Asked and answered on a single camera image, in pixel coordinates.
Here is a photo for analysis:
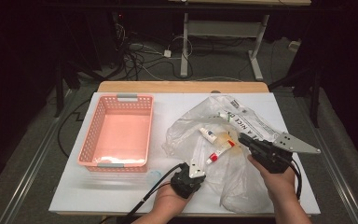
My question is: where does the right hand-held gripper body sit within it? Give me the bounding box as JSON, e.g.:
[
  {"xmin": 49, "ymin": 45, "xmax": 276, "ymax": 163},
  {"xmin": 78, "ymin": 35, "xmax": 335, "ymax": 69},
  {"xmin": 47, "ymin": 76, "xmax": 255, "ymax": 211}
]
[{"xmin": 249, "ymin": 132, "xmax": 322, "ymax": 175}]

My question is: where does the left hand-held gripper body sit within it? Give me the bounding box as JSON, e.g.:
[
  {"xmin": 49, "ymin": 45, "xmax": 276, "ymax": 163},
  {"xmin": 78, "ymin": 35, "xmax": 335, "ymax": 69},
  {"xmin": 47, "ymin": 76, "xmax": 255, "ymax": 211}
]
[{"xmin": 170, "ymin": 158, "xmax": 207, "ymax": 200}]

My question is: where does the small white bottle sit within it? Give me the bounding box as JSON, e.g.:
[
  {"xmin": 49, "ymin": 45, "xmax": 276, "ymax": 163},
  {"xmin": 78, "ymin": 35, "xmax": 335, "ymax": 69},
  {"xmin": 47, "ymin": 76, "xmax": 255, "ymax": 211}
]
[{"xmin": 198, "ymin": 126, "xmax": 219, "ymax": 145}]

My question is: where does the clear printed plastic bag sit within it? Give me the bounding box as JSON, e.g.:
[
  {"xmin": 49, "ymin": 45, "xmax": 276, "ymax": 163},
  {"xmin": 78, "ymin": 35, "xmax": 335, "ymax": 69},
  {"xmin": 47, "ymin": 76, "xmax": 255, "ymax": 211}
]
[{"xmin": 161, "ymin": 94, "xmax": 282, "ymax": 215}]

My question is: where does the pink plastic basket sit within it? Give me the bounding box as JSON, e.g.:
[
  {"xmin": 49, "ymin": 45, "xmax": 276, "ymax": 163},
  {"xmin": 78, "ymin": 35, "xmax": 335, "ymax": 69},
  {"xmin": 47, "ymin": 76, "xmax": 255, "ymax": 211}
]
[{"xmin": 76, "ymin": 93, "xmax": 155, "ymax": 174}]

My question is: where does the person's left hand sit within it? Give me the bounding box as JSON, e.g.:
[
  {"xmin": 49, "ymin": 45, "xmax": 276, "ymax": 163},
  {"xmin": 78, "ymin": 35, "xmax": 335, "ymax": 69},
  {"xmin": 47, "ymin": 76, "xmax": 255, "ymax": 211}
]
[{"xmin": 150, "ymin": 182, "xmax": 194, "ymax": 217}]

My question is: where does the person's right hand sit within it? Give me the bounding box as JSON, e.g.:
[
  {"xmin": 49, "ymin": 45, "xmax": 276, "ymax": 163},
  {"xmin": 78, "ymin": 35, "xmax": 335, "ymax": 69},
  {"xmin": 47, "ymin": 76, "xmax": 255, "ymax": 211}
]
[{"xmin": 247, "ymin": 154, "xmax": 297, "ymax": 201}]

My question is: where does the black stand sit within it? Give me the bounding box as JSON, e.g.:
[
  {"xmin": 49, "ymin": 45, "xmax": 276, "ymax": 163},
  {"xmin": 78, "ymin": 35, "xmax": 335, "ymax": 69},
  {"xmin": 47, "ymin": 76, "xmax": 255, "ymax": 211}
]
[{"xmin": 268, "ymin": 60, "xmax": 322, "ymax": 129}]

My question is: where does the white board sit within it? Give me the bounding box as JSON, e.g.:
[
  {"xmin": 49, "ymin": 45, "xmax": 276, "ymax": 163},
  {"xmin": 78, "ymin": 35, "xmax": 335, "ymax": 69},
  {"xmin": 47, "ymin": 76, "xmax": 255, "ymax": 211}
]
[{"xmin": 48, "ymin": 91, "xmax": 322, "ymax": 217}]

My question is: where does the wooden table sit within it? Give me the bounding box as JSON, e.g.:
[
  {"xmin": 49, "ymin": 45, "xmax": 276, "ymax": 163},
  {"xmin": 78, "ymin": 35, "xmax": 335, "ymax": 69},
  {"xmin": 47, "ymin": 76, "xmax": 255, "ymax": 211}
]
[{"xmin": 55, "ymin": 80, "xmax": 312, "ymax": 218}]

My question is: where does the small white box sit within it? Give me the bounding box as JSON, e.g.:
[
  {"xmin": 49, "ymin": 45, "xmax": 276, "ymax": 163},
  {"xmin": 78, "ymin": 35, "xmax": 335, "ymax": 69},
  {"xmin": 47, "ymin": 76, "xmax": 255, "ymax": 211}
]
[{"xmin": 287, "ymin": 39, "xmax": 303, "ymax": 53}]

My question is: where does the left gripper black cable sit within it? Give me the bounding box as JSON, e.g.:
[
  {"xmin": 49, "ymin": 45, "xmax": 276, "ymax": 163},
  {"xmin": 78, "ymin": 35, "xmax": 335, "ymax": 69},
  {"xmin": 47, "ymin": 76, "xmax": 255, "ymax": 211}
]
[{"xmin": 117, "ymin": 162, "xmax": 185, "ymax": 224}]

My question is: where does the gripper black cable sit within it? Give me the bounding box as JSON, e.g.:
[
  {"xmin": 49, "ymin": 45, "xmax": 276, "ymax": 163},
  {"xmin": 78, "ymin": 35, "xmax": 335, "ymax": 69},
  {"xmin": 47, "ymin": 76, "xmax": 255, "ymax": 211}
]
[
  {"xmin": 287, "ymin": 158, "xmax": 303, "ymax": 201},
  {"xmin": 117, "ymin": 162, "xmax": 185, "ymax": 224}
]

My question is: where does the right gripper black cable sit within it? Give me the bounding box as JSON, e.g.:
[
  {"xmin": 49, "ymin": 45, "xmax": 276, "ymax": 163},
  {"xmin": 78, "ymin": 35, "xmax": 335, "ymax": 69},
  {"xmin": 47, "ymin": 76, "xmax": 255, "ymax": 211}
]
[{"xmin": 287, "ymin": 158, "xmax": 303, "ymax": 201}]

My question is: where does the metal floor rail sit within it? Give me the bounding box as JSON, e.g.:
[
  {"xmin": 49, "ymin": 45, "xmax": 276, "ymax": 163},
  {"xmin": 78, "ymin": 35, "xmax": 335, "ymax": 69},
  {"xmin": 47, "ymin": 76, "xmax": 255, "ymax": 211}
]
[
  {"xmin": 0, "ymin": 89, "xmax": 76, "ymax": 224},
  {"xmin": 293, "ymin": 92, "xmax": 358, "ymax": 224}
]

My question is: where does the white metal desk frame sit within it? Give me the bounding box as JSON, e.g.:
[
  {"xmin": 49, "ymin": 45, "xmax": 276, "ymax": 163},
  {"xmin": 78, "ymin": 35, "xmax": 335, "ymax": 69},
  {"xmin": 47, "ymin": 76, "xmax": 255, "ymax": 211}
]
[{"xmin": 179, "ymin": 12, "xmax": 270, "ymax": 82}]

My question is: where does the tangle of floor cables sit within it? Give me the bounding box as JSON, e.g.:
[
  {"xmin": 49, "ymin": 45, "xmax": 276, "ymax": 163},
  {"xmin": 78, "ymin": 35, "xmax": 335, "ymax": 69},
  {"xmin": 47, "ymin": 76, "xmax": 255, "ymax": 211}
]
[{"xmin": 110, "ymin": 18, "xmax": 195, "ymax": 82}]

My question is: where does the black floor cable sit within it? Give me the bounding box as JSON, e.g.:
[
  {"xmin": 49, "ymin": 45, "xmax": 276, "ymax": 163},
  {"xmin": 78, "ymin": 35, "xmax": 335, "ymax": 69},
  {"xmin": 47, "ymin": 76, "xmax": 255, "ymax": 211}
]
[{"xmin": 57, "ymin": 98, "xmax": 91, "ymax": 159}]

